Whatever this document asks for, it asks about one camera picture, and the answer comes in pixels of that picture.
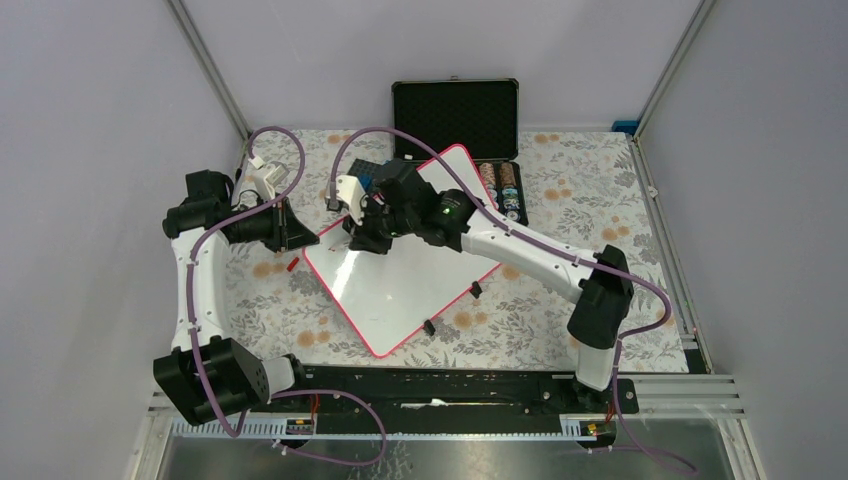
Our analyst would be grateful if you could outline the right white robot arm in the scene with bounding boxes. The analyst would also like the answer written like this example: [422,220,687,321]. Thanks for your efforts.
[334,160,634,412]

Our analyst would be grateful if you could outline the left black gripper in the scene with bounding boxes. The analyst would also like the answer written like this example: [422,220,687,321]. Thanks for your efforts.
[231,192,319,252]

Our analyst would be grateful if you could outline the white slotted cable duct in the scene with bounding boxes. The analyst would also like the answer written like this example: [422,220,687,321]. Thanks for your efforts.
[170,415,598,441]

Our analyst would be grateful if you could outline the red marker cap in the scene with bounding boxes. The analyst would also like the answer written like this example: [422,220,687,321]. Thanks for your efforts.
[286,257,300,272]

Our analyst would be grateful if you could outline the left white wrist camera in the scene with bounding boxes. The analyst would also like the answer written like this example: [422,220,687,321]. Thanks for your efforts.
[249,156,289,201]

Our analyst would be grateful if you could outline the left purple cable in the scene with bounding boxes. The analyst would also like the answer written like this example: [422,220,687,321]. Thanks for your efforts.
[185,125,388,466]

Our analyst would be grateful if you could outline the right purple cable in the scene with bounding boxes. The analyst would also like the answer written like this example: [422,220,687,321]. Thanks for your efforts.
[329,127,700,478]

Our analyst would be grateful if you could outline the black poker chip case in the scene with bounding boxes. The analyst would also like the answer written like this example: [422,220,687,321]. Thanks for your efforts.
[391,78,528,226]

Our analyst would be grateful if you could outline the dark grey lego baseplate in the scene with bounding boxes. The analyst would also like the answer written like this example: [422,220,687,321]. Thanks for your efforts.
[346,158,385,190]

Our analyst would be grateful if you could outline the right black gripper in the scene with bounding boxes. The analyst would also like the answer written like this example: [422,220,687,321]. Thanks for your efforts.
[343,194,417,256]

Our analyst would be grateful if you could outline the black whiteboard clip upper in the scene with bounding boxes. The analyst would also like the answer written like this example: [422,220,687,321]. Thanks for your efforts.
[469,281,482,299]

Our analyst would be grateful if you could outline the blue box in corner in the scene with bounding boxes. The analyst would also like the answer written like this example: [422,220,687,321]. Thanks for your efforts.
[610,120,640,136]

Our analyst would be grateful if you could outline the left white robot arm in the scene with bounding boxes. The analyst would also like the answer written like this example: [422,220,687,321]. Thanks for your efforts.
[153,170,319,426]

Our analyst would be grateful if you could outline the black whiteboard clip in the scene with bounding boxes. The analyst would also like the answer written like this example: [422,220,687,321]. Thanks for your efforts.
[422,321,436,337]
[469,281,482,299]

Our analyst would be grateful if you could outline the pink framed whiteboard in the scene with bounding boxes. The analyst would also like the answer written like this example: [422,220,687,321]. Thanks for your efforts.
[301,142,503,360]

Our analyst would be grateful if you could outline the black whiteboard clip lower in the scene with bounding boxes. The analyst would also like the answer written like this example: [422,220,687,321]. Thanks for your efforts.
[422,321,436,337]

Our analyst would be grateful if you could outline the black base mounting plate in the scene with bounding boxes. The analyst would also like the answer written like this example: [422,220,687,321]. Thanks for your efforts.
[254,365,639,427]

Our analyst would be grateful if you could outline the purple cable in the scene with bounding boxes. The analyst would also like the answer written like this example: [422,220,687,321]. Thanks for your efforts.
[329,127,700,478]
[185,125,388,466]

